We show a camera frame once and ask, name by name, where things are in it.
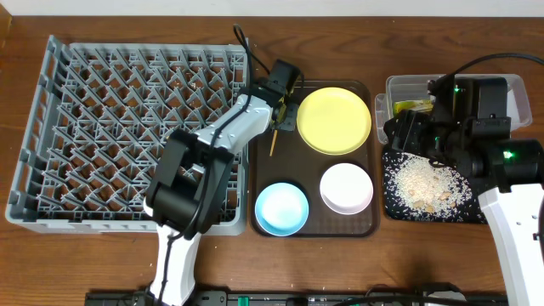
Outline green yellow snack wrapper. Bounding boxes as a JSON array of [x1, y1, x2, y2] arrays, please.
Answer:
[[393, 99, 434, 116]]

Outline wooden chopstick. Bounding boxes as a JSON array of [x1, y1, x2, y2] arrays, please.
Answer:
[[269, 129, 278, 157]]

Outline rice and nuts pile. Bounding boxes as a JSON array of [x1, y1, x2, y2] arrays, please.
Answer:
[[383, 151, 475, 220]]

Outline white bowl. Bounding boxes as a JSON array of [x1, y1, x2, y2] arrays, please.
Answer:
[[320, 163, 373, 215]]

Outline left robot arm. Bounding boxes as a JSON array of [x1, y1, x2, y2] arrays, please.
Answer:
[[144, 59, 304, 305]]

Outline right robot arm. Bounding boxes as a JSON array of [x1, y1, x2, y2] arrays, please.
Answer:
[[383, 74, 543, 305]]

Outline clear plastic waste bin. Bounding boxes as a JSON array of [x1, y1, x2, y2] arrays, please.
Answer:
[[375, 74, 533, 145]]

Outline black rectangular tray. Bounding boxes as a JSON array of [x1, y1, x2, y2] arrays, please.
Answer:
[[381, 142, 490, 225]]

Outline yellow round plate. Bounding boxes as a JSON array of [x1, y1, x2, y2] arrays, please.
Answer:
[[296, 87, 371, 156]]

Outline light blue bowl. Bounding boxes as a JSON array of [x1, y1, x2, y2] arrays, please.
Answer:
[[254, 182, 309, 237]]

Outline grey plastic dish rack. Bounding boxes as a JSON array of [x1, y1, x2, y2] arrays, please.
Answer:
[[5, 37, 247, 234]]

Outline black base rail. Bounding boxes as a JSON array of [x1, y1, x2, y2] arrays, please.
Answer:
[[83, 282, 511, 306]]

